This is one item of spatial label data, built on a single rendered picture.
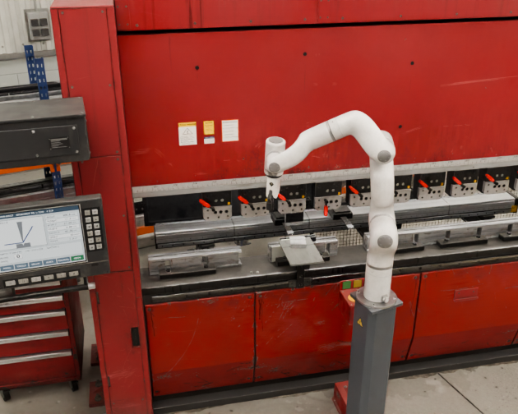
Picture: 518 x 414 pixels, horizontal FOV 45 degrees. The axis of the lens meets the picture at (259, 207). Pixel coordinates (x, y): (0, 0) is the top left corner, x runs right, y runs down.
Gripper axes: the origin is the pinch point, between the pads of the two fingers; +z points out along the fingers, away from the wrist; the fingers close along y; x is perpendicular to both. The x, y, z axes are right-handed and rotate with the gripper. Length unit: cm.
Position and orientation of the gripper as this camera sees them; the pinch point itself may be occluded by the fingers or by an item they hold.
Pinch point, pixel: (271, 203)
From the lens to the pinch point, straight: 282.1
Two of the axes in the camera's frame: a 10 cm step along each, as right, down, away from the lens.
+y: 1.9, -5.2, 8.3
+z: -0.5, 8.4, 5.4
